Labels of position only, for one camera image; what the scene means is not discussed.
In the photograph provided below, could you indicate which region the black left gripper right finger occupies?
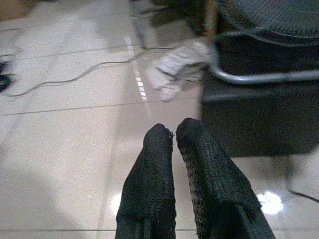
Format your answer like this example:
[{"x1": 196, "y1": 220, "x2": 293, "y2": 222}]
[{"x1": 175, "y1": 118, "x2": 276, "y2": 239}]

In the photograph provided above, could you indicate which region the black fan power cable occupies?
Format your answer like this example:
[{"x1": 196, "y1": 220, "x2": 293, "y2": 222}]
[{"x1": 286, "y1": 154, "x2": 319, "y2": 203}]

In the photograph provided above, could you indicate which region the thin grey floor cable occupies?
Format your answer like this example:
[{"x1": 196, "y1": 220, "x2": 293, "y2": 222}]
[{"x1": 7, "y1": 46, "x2": 175, "y2": 98}]

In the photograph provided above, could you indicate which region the dark grey standing fan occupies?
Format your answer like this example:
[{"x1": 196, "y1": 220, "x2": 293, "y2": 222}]
[{"x1": 211, "y1": 0, "x2": 319, "y2": 86}]

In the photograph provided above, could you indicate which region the crumpled white cloth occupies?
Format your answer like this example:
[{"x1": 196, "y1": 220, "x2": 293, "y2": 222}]
[{"x1": 146, "y1": 41, "x2": 213, "y2": 102}]

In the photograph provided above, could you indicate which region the tan cardboard box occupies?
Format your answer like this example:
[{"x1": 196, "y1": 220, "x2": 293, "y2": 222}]
[{"x1": 0, "y1": 0, "x2": 38, "y2": 21}]

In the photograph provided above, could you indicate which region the black rectangular box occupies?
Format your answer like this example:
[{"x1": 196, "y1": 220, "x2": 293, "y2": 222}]
[{"x1": 200, "y1": 37, "x2": 319, "y2": 158}]

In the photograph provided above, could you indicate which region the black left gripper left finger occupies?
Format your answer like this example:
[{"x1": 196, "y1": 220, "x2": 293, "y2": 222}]
[{"x1": 115, "y1": 123, "x2": 177, "y2": 239}]

